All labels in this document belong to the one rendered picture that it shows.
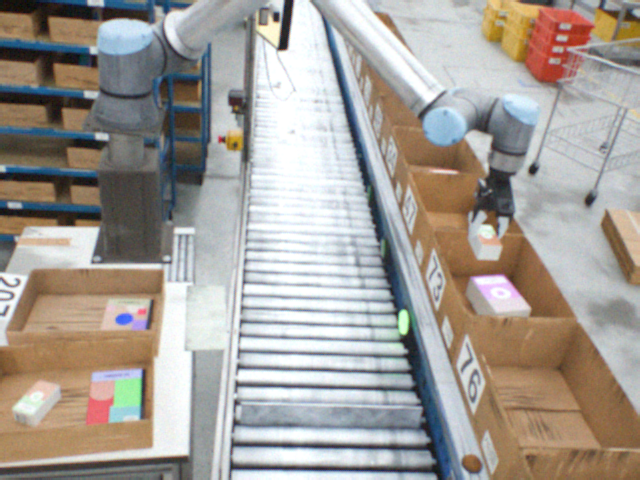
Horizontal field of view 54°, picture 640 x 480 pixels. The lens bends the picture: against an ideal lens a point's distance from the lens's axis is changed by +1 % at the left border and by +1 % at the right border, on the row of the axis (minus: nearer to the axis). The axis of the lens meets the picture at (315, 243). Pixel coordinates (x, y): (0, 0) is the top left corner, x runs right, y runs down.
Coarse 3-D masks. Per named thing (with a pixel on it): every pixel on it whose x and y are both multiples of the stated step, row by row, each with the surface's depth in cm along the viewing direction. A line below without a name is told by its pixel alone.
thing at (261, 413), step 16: (240, 416) 156; (256, 416) 156; (272, 416) 157; (288, 416) 157; (304, 416) 157; (320, 416) 158; (336, 416) 158; (352, 416) 158; (368, 416) 159; (384, 416) 159; (400, 416) 159; (416, 416) 160
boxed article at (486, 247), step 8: (480, 232) 164; (488, 232) 165; (472, 240) 166; (480, 240) 161; (488, 240) 161; (496, 240) 162; (480, 248) 160; (488, 248) 160; (496, 248) 160; (480, 256) 161; (488, 256) 161; (496, 256) 161
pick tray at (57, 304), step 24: (24, 288) 176; (48, 288) 187; (72, 288) 189; (96, 288) 190; (120, 288) 191; (144, 288) 192; (24, 312) 176; (48, 312) 181; (72, 312) 182; (96, 312) 183; (24, 336) 162; (48, 336) 163; (72, 336) 164; (96, 336) 165; (120, 336) 166; (144, 336) 167
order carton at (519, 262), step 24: (432, 240) 184; (456, 240) 187; (504, 240) 188; (528, 240) 186; (456, 264) 192; (480, 264) 193; (504, 264) 193; (528, 264) 185; (456, 288) 161; (528, 288) 184; (552, 288) 170; (456, 312) 160; (552, 312) 169; (456, 336) 159
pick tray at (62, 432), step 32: (0, 352) 157; (32, 352) 159; (64, 352) 161; (96, 352) 163; (128, 352) 165; (0, 384) 158; (32, 384) 159; (64, 384) 160; (0, 416) 149; (64, 416) 151; (0, 448) 137; (32, 448) 139; (64, 448) 141; (96, 448) 143; (128, 448) 146
